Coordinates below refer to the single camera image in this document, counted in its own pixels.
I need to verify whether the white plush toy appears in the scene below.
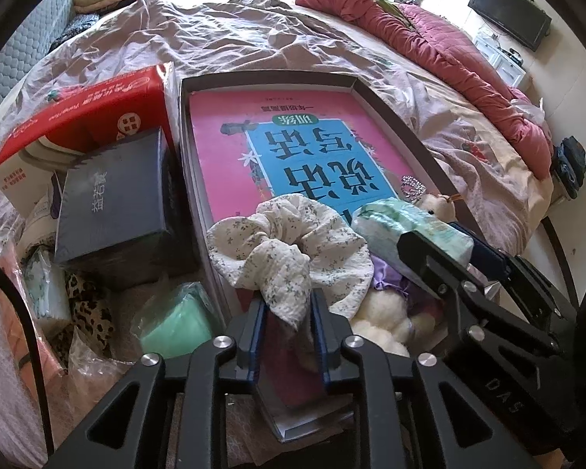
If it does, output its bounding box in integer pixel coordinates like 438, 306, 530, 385
348, 253, 448, 358

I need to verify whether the green white tissue pack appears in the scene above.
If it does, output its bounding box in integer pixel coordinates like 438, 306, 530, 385
351, 198, 474, 266

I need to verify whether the floral white fabric scrunchie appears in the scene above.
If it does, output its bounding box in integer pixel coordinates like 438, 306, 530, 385
206, 194, 373, 331

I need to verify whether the mint green soft roll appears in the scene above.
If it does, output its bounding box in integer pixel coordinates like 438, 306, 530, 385
130, 279, 223, 359

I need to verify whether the leopard print item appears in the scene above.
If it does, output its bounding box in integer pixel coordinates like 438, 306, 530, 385
65, 272, 115, 358

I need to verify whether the lilac patterned quilt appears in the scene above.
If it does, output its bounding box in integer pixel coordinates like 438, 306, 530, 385
0, 0, 543, 469

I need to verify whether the dark blue bag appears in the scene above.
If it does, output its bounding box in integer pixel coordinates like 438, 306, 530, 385
552, 136, 586, 199

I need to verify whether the dark cardboard tray box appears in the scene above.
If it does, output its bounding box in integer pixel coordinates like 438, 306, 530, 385
177, 70, 485, 443

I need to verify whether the silver tiara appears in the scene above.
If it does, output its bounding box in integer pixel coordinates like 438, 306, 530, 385
400, 175, 427, 203

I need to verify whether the pink red rolled duvet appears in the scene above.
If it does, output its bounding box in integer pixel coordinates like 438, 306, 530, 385
295, 0, 552, 180

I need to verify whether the dark navy box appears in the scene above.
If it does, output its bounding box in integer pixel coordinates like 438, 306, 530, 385
54, 128, 199, 289

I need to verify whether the white drawer cabinet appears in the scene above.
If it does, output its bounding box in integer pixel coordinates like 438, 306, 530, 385
473, 32, 529, 90

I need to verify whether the red white tissue box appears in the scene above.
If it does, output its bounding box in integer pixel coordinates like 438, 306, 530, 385
0, 63, 180, 217

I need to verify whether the black flat television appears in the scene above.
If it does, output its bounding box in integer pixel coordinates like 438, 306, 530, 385
468, 0, 552, 52

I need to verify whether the pink blue book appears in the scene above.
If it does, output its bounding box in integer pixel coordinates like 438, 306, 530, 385
187, 88, 440, 411

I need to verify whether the black cable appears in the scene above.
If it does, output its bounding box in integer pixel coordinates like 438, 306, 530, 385
0, 249, 56, 458

